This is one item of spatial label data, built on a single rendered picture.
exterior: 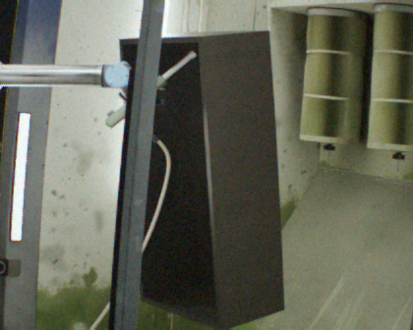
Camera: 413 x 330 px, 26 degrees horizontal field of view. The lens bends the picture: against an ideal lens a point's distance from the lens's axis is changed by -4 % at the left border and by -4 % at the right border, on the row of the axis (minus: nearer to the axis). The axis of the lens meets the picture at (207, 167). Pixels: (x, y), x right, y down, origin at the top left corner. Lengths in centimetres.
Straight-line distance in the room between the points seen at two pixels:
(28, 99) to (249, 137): 123
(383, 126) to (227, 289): 120
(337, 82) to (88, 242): 153
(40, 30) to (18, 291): 129
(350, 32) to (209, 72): 146
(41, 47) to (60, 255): 104
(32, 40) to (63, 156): 60
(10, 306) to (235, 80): 169
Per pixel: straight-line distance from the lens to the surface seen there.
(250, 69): 365
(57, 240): 453
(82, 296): 464
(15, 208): 439
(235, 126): 362
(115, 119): 383
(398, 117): 436
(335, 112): 480
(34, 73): 347
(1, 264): 441
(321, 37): 482
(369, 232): 472
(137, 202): 248
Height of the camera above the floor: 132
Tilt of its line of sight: 3 degrees down
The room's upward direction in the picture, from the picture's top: 5 degrees clockwise
